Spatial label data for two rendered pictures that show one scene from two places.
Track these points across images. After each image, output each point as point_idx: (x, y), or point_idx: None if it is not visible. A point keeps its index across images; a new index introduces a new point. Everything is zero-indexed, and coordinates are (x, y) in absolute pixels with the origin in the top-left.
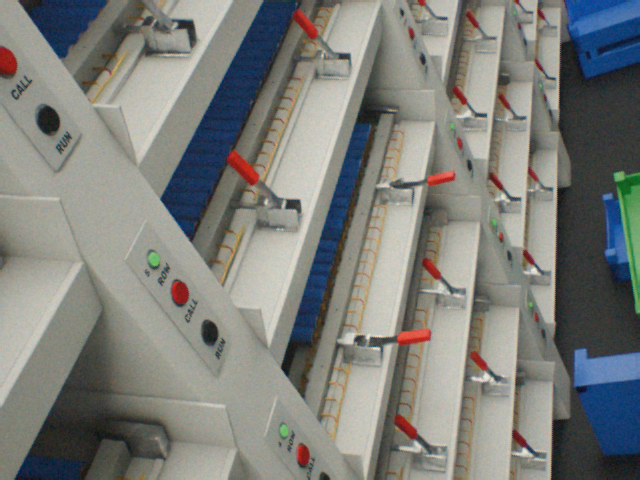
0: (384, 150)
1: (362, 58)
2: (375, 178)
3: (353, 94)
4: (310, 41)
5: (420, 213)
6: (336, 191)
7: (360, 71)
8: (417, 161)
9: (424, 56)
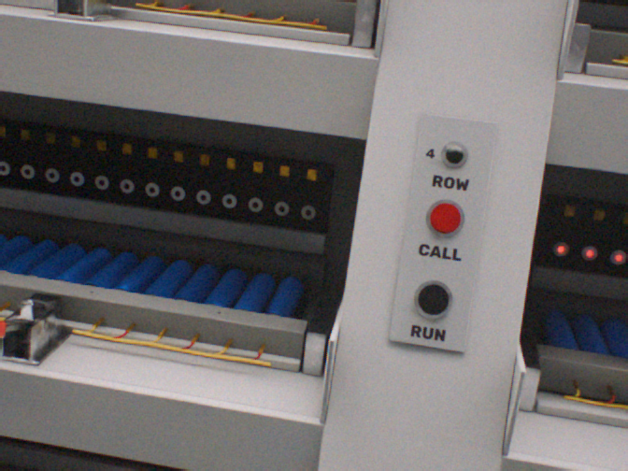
0: (164, 310)
1: (121, 27)
2: (71, 292)
3: (11, 28)
4: (187, 5)
5: (9, 406)
6: (68, 268)
7: (91, 36)
8: (154, 381)
9: (442, 300)
